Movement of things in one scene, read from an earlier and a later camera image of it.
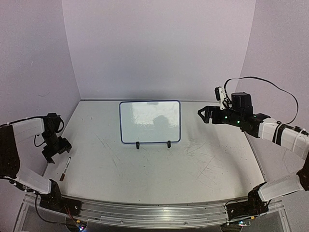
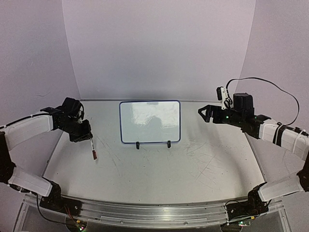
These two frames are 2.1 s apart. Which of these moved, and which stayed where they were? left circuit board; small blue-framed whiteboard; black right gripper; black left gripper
Moved: black left gripper
Stayed: small blue-framed whiteboard; black right gripper; left circuit board
